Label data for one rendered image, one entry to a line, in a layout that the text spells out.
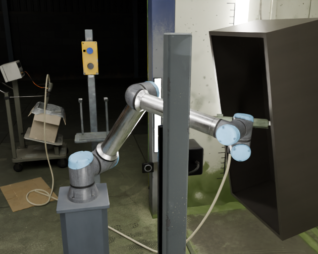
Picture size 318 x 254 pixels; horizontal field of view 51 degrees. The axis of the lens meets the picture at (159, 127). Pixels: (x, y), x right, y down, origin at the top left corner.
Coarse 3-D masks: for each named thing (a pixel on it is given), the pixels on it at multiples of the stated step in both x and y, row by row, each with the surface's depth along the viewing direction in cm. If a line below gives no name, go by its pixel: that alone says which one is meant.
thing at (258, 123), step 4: (216, 116) 186; (220, 116) 186; (224, 116) 187; (228, 120) 184; (256, 120) 182; (260, 120) 182; (264, 120) 182; (256, 124) 183; (260, 124) 182; (264, 124) 182; (268, 124) 182; (264, 128) 183; (268, 128) 183; (228, 148) 190; (228, 152) 190
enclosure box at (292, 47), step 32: (224, 32) 189; (256, 32) 160; (288, 32) 157; (224, 64) 217; (256, 64) 224; (288, 64) 161; (224, 96) 224; (256, 96) 232; (288, 96) 167; (256, 128) 239; (288, 128) 172; (256, 160) 247; (288, 160) 178; (256, 192) 244; (288, 192) 185; (288, 224) 192
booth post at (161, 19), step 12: (156, 0) 247; (168, 0) 249; (156, 12) 250; (168, 12) 251; (156, 24) 252; (168, 24) 254; (156, 36) 255; (156, 48) 257; (156, 60) 260; (156, 72) 262; (156, 156) 283; (156, 180) 289; (156, 192) 292; (156, 204) 296; (156, 216) 299
